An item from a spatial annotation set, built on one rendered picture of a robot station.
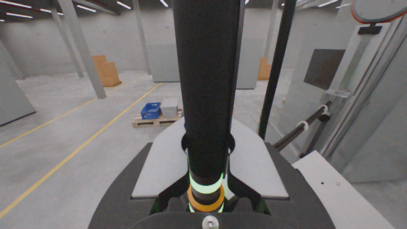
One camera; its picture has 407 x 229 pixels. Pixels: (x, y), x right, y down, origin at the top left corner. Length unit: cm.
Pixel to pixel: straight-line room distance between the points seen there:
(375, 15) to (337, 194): 59
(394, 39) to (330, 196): 62
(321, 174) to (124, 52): 1430
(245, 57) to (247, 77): 80
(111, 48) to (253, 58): 1254
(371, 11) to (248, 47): 516
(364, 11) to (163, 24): 1248
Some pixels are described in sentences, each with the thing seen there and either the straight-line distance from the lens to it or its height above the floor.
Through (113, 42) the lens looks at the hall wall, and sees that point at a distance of 1472.
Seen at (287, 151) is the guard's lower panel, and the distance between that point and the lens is 131.
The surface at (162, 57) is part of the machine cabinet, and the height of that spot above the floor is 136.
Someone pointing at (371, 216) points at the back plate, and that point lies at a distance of 57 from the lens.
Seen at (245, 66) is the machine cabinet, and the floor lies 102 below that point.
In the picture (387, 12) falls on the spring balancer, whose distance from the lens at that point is 74.
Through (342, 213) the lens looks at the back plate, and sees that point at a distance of 58.
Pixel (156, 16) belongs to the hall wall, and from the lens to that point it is 1304.
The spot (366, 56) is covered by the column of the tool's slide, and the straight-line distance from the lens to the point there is 74.
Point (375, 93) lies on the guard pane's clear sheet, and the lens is 87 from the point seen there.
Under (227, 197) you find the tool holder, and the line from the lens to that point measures 20.
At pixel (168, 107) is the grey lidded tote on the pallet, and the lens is 311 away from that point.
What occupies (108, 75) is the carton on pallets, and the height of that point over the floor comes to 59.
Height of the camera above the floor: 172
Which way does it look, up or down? 29 degrees down
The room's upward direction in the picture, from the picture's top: 1 degrees counter-clockwise
